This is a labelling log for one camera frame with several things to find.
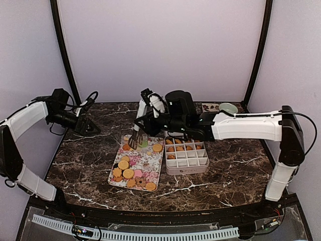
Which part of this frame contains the metal tongs white handle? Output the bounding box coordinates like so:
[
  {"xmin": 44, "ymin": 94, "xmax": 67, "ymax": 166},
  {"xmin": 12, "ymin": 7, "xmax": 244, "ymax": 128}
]
[{"xmin": 127, "ymin": 99, "xmax": 151, "ymax": 151}]

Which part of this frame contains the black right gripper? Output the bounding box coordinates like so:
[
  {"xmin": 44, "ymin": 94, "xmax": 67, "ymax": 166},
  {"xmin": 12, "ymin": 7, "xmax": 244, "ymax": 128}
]
[{"xmin": 134, "ymin": 108, "xmax": 187, "ymax": 137}]

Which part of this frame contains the round biscuit tray top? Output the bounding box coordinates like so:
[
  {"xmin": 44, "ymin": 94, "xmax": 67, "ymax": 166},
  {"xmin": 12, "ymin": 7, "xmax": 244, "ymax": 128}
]
[{"xmin": 152, "ymin": 144, "xmax": 163, "ymax": 153}]

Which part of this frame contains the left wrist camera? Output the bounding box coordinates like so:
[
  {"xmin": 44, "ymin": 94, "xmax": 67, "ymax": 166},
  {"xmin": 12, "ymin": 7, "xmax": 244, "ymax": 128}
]
[{"xmin": 74, "ymin": 91, "xmax": 99, "ymax": 116}]

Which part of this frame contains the pink round cookie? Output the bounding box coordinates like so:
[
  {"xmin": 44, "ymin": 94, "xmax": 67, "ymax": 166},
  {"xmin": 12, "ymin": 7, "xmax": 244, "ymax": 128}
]
[{"xmin": 133, "ymin": 169, "xmax": 142, "ymax": 178}]

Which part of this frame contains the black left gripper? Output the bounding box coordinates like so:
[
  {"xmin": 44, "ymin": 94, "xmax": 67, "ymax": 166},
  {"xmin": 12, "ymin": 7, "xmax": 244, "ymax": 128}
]
[{"xmin": 48, "ymin": 109, "xmax": 100, "ymax": 136}]

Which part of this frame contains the white cable duct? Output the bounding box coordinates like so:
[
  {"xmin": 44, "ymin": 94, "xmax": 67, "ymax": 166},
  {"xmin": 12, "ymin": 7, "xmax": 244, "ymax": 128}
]
[{"xmin": 32, "ymin": 214, "xmax": 240, "ymax": 240}]

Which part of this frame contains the floral square coaster plate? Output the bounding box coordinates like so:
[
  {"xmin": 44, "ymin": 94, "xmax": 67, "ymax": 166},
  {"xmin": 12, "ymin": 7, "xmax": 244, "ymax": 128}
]
[{"xmin": 201, "ymin": 103, "xmax": 220, "ymax": 113}]

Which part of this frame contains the green ceramic bowl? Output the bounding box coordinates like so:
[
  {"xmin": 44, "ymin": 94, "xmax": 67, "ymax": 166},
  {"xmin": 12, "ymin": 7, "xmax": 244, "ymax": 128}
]
[{"xmin": 219, "ymin": 102, "xmax": 238, "ymax": 114}]

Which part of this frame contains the compartment cookie box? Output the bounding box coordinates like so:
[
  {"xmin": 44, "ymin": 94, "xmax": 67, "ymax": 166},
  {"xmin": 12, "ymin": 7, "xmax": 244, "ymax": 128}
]
[{"xmin": 165, "ymin": 137, "xmax": 210, "ymax": 175}]

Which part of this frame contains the right black frame post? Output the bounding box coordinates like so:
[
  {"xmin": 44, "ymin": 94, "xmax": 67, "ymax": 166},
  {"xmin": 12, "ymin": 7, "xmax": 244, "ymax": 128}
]
[{"xmin": 241, "ymin": 0, "xmax": 273, "ymax": 109}]

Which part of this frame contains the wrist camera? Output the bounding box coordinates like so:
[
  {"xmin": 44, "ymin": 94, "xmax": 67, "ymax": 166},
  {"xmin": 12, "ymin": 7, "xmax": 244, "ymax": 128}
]
[
  {"xmin": 141, "ymin": 88, "xmax": 166, "ymax": 114},
  {"xmin": 74, "ymin": 91, "xmax": 99, "ymax": 116}
]

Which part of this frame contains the green round cookie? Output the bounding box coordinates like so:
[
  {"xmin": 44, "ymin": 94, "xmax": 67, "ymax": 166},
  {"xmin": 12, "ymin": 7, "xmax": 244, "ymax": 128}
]
[{"xmin": 139, "ymin": 140, "xmax": 148, "ymax": 148}]

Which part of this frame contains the left black frame post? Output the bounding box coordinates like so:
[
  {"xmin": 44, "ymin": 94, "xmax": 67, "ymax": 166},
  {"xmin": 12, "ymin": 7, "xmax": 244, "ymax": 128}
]
[{"xmin": 50, "ymin": 0, "xmax": 81, "ymax": 104}]

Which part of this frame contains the orange chip cookie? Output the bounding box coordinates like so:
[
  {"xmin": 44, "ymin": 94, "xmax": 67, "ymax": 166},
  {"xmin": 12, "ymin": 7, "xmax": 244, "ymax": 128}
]
[{"xmin": 122, "ymin": 144, "xmax": 131, "ymax": 151}]

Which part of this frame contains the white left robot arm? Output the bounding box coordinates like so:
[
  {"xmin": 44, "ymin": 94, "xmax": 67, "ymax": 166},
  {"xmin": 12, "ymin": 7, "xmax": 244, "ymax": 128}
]
[{"xmin": 1, "ymin": 88, "xmax": 100, "ymax": 219}]

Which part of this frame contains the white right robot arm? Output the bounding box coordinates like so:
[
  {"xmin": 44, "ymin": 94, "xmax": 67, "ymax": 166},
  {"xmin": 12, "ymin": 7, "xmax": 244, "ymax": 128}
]
[{"xmin": 129, "ymin": 89, "xmax": 310, "ymax": 218}]

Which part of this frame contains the brown flower cookie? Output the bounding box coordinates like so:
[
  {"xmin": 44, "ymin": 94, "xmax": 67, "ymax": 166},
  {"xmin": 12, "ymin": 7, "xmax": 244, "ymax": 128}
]
[{"xmin": 135, "ymin": 177, "xmax": 146, "ymax": 188}]

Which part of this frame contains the floral cookie tray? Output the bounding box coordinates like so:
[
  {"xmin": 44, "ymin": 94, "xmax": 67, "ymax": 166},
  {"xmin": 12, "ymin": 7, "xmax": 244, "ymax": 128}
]
[{"xmin": 107, "ymin": 135, "xmax": 165, "ymax": 192}]

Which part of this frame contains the black frame post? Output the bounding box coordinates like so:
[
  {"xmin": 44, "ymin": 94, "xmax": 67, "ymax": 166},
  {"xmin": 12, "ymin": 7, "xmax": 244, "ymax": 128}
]
[
  {"xmin": 241, "ymin": 0, "xmax": 273, "ymax": 109},
  {"xmin": 50, "ymin": 0, "xmax": 81, "ymax": 104}
]

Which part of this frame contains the large embossed round biscuit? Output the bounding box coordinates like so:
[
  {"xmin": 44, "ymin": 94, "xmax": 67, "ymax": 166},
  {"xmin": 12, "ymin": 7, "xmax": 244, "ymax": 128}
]
[{"xmin": 118, "ymin": 160, "xmax": 129, "ymax": 170}]

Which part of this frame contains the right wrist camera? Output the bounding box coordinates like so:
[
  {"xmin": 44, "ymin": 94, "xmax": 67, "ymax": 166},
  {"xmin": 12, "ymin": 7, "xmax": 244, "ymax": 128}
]
[{"xmin": 141, "ymin": 88, "xmax": 166, "ymax": 114}]

